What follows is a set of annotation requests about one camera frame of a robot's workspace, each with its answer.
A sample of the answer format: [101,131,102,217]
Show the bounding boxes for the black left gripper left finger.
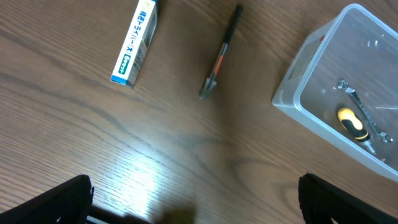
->
[1,175,94,224]

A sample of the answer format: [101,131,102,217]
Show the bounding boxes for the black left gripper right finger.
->
[298,173,397,224]

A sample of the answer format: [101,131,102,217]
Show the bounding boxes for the yellow black stubby screwdriver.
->
[337,108,376,156]

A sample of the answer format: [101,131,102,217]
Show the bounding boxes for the silver ratchet wrench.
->
[337,80,394,144]

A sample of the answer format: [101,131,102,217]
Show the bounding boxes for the clear plastic container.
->
[272,4,397,180]

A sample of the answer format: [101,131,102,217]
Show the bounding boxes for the small black-handled hammer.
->
[199,4,244,100]

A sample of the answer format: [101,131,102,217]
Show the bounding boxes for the blue white screwdriver box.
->
[110,0,159,88]

